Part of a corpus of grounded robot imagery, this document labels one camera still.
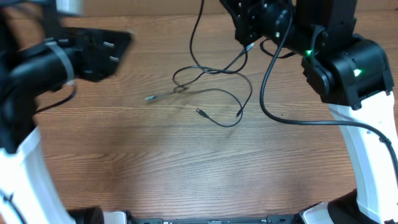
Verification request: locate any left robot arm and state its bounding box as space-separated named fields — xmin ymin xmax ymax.
xmin=1 ymin=1 xmax=134 ymax=223

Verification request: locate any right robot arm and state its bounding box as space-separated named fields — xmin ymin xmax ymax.
xmin=223 ymin=0 xmax=397 ymax=223

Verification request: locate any black usb cable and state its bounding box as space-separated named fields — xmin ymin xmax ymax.
xmin=172 ymin=0 xmax=255 ymax=118

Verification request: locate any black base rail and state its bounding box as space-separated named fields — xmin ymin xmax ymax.
xmin=133 ymin=213 xmax=354 ymax=224

